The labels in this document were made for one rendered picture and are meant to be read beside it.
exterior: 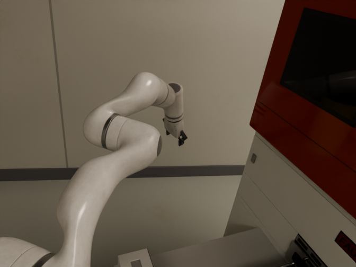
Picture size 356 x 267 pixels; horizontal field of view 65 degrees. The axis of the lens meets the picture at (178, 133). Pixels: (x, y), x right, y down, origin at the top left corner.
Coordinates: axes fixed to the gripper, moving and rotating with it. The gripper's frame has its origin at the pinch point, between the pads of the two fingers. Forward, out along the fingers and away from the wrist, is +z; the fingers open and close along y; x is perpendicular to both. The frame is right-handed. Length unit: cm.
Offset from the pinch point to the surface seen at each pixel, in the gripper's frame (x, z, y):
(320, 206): 6, -20, 67
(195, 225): 10, 111, 8
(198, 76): 72, 34, -58
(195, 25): 77, -4, -68
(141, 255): -46, -15, 39
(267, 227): 2, 9, 56
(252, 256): -12, 8, 60
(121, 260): -52, -17, 37
